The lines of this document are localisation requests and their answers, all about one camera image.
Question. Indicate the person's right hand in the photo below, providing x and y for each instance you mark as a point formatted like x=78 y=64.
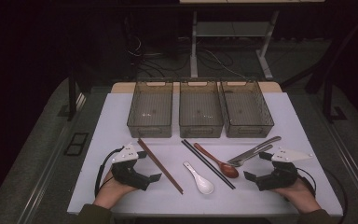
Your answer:
x=301 y=196

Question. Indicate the brown wooden spoon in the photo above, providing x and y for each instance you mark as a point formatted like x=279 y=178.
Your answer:
x=228 y=170

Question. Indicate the black rectangular floor frame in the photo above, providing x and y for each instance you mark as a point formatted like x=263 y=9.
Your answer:
x=75 y=133

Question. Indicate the person's left hand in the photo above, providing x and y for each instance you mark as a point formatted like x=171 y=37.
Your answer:
x=110 y=193

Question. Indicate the white ceramic spoon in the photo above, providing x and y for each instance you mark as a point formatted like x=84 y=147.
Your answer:
x=205 y=186

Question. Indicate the metal fork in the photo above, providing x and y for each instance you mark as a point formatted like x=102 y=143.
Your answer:
x=258 y=152

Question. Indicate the metal knife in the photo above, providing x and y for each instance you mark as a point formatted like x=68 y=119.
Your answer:
x=261 y=144

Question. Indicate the black angled stand frame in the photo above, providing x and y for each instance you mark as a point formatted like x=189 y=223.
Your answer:
x=327 y=93

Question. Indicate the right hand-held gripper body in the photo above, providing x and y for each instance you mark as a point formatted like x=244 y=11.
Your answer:
x=279 y=179

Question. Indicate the thin black stand post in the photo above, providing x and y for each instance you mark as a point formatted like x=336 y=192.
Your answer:
x=72 y=99

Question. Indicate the grey metal desk frame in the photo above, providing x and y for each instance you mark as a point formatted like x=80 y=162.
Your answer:
x=194 y=46

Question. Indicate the translucent grey plastic bin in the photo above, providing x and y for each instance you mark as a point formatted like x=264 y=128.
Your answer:
x=150 y=107
x=245 y=107
x=200 y=107

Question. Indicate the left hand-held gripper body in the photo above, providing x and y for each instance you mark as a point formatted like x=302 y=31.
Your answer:
x=129 y=175

